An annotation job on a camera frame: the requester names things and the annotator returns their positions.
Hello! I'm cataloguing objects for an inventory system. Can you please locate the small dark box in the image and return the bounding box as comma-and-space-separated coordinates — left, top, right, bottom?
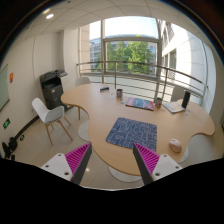
100, 87, 109, 93

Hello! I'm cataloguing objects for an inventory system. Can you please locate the wooden curved table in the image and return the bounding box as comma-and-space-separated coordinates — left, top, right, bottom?
61, 83, 215, 176

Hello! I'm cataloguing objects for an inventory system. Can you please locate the open white notebook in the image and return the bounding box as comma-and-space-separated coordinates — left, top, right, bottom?
163, 102, 184, 113

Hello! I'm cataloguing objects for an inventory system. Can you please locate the white computer mouse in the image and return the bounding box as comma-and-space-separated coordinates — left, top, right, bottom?
169, 139, 182, 153

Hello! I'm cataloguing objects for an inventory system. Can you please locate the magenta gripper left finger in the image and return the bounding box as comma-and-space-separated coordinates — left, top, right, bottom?
40, 142, 93, 186

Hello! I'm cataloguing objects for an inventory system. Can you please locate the blue patterned mouse pad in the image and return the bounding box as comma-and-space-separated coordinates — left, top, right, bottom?
106, 117, 157, 151

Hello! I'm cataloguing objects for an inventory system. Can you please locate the metal window railing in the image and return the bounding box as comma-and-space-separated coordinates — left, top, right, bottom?
77, 61, 207, 105

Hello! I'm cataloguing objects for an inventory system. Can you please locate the black office printer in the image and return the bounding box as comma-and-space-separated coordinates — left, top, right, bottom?
40, 70, 68, 109

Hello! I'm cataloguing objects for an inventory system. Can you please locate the colourful red blue mat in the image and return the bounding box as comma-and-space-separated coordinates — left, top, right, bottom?
126, 97, 154, 111

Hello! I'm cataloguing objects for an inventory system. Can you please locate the dark cup on table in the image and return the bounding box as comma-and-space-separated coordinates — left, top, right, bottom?
116, 89, 123, 99

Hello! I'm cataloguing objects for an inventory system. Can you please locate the black upright speaker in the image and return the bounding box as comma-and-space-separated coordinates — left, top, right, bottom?
181, 91, 191, 108

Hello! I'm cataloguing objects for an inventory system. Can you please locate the whiteboard on left wall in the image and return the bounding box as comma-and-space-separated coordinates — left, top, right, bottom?
0, 66, 10, 112

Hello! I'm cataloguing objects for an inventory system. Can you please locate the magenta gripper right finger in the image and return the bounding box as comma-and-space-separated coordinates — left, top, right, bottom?
132, 142, 184, 186

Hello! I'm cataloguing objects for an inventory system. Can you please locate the white chair behind table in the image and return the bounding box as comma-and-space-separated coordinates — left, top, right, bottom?
75, 77, 90, 87

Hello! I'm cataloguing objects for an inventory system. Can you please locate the patterned cup near book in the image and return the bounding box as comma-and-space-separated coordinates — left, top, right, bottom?
155, 97, 162, 108

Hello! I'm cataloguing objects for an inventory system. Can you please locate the white chair with wooden legs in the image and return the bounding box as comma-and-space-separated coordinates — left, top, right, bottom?
31, 97, 74, 146

